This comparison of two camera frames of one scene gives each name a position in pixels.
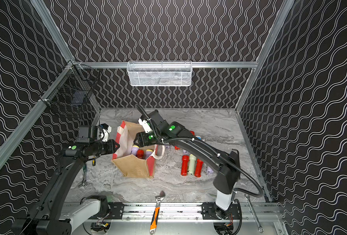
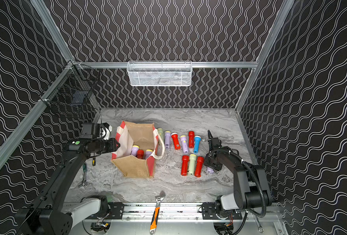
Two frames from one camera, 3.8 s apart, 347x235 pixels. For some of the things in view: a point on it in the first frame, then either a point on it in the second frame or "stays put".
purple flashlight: (135, 149) stays put
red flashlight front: (140, 153) stays put
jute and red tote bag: (130, 165) stays put
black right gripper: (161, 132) -> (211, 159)
